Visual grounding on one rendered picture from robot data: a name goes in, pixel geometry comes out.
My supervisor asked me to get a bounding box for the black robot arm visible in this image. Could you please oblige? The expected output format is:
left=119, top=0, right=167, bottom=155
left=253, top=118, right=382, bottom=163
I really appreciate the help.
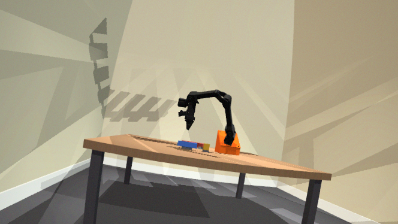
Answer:
left=177, top=89, right=236, bottom=146

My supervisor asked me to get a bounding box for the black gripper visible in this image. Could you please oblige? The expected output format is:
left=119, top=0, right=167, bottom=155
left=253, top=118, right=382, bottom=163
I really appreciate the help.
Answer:
left=185, top=108, right=195, bottom=130

